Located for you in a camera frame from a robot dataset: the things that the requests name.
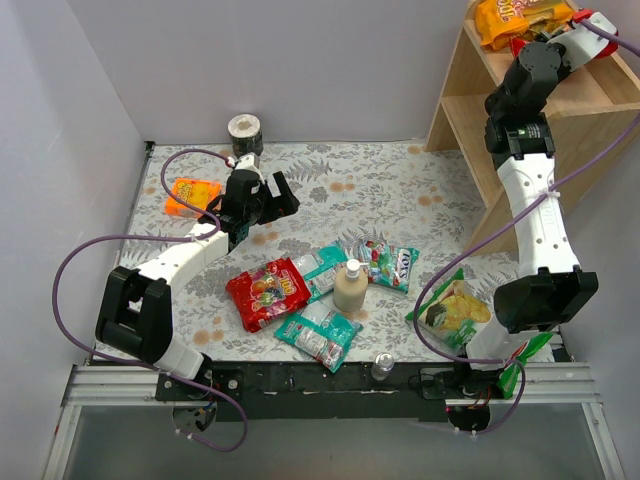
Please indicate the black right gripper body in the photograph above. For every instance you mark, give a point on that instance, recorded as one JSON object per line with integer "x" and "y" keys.
{"x": 532, "y": 36}

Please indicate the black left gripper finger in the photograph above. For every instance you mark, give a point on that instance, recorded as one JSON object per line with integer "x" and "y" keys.
{"x": 278, "y": 207}
{"x": 284, "y": 188}

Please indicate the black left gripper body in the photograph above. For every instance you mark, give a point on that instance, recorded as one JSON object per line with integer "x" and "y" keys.
{"x": 267, "y": 198}

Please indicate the orange candy bag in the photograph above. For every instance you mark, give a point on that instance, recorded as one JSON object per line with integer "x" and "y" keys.
{"x": 498, "y": 21}

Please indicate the red candy bag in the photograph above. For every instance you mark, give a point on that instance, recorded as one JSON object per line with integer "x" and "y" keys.
{"x": 520, "y": 45}
{"x": 269, "y": 292}

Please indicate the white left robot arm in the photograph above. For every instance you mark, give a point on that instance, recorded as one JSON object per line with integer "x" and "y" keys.
{"x": 135, "y": 317}

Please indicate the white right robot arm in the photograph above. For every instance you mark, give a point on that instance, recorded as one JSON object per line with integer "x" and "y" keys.
{"x": 494, "y": 105}

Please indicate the wooden shelf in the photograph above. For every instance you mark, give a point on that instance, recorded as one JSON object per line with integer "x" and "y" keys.
{"x": 586, "y": 112}

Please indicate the Fox's candy bag front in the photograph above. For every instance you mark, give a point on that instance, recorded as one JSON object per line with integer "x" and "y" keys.
{"x": 387, "y": 265}

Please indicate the teal candy bag near edge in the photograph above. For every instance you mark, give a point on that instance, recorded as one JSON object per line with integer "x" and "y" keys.
{"x": 320, "y": 332}

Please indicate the orange snack box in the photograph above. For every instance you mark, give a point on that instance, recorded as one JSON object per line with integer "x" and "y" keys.
{"x": 198, "y": 193}

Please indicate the teal Fox's bag back side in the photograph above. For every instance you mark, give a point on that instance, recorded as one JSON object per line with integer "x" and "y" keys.
{"x": 320, "y": 267}

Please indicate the tape roll dark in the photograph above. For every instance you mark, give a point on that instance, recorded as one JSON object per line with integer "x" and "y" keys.
{"x": 246, "y": 135}

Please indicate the floral table mat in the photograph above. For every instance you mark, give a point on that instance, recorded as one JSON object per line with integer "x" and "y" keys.
{"x": 392, "y": 192}

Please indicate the beige pump soap bottle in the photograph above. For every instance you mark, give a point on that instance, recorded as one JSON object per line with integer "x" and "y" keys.
{"x": 350, "y": 287}

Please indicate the clear small bottle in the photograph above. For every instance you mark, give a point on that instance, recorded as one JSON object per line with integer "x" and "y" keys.
{"x": 382, "y": 366}

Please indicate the green cassava chips bag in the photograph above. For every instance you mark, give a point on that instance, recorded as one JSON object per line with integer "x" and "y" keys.
{"x": 464, "y": 326}

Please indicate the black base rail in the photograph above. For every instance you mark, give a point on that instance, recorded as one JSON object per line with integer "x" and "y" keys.
{"x": 296, "y": 390}

